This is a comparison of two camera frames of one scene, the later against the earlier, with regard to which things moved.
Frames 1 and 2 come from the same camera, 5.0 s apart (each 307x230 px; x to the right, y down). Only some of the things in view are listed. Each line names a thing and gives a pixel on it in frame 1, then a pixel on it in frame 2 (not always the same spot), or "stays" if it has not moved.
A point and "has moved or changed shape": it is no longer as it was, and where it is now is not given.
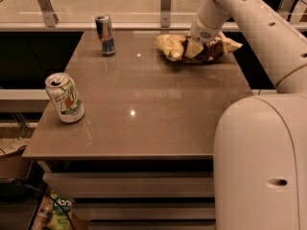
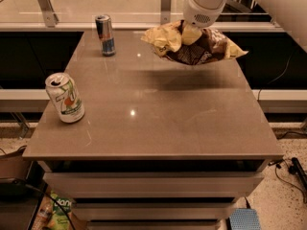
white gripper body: (203, 31) → (199, 13)
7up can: (63, 92) stays
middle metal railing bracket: (165, 6) stays
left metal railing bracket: (50, 16) stays
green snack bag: (59, 219) stays
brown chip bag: (173, 47) has moved or changed shape
